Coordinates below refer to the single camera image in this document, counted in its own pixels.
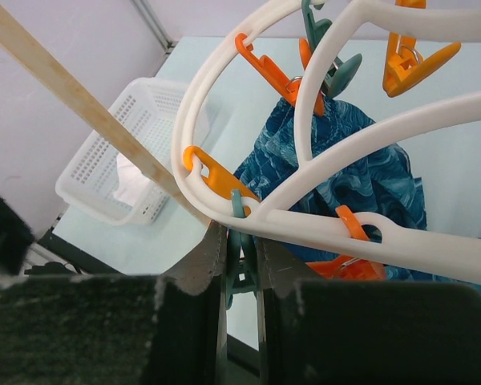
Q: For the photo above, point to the wooden rack frame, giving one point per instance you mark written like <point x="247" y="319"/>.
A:
<point x="33" y="56"/>

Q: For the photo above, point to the teal clothes peg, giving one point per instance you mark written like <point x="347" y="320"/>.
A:
<point x="241" y="265"/>

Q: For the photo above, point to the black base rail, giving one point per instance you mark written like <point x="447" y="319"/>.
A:
<point x="53" y="255"/>

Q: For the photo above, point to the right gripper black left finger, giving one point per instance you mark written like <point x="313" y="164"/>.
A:
<point x="168" y="328"/>

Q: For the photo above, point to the white sock plain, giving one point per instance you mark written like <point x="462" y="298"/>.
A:
<point x="131" y="180"/>

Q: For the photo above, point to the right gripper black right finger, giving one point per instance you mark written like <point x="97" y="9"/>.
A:
<point x="318" y="331"/>

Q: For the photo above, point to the white plastic basket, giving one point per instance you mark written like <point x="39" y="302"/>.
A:
<point x="104" y="183"/>

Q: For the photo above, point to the blue patterned cloth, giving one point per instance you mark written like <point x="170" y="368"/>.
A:
<point x="381" y="182"/>

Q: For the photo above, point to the white round clip hanger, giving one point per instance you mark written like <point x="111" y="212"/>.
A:
<point x="273" y="218"/>

